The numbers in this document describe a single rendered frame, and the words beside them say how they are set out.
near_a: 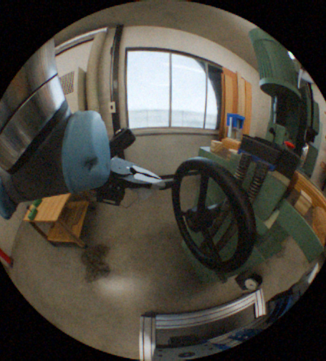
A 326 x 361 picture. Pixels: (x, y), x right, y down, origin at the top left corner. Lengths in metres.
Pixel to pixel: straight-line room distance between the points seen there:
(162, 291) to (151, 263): 0.26
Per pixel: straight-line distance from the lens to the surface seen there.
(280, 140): 0.43
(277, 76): 0.46
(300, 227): 0.35
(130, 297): 1.05
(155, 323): 0.83
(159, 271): 1.03
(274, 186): 0.23
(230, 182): 0.16
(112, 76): 1.57
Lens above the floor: 1.02
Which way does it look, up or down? 33 degrees down
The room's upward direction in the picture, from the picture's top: straight up
